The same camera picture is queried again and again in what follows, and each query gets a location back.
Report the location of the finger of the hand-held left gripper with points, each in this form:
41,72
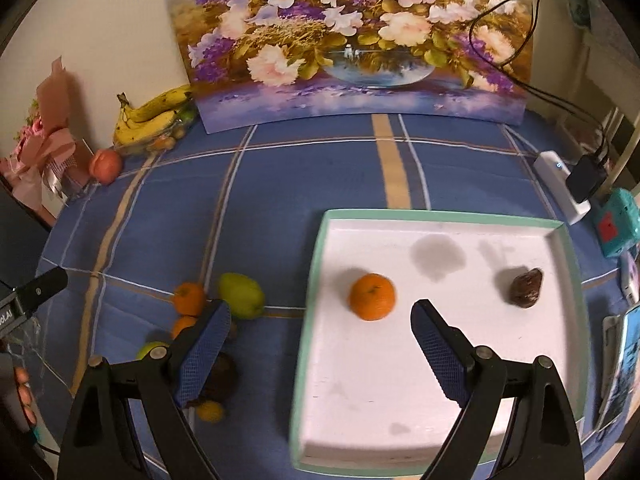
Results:
42,285

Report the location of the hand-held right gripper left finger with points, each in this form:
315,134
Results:
205,355

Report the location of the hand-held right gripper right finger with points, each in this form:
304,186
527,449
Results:
440,355

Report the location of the dark brown round fruit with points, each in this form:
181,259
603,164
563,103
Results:
222,377

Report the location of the orange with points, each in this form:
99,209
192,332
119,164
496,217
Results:
372,296
182,326
189,297

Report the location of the small yellow-green fruit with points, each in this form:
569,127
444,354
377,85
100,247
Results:
150,349

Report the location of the large green fruit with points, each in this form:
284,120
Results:
242,295

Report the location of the white tray with green rim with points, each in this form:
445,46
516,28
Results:
450,260

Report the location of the brown pointed fruit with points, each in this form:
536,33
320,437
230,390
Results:
526,287

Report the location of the person's left hand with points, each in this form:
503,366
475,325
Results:
24,392

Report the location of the small yellow fruit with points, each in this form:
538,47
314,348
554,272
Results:
210,411

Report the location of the red peach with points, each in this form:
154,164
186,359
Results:
105,165

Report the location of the pink wrapped bouquet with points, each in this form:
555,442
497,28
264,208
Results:
42,125

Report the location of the white phone case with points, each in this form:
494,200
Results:
609,340

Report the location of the smartphone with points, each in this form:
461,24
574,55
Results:
625,365

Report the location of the clear fruit container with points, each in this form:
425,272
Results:
162,142

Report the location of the banana bunch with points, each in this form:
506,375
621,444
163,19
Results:
150,110

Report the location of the purple and white device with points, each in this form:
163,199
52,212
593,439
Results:
631,275

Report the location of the blue plaid tablecloth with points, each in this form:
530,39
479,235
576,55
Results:
300,170

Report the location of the white power strip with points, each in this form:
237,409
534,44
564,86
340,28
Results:
560,180

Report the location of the teal toy box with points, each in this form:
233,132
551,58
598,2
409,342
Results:
617,220

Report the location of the black charger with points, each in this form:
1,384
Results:
585,177

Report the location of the flower painting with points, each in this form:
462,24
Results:
350,35

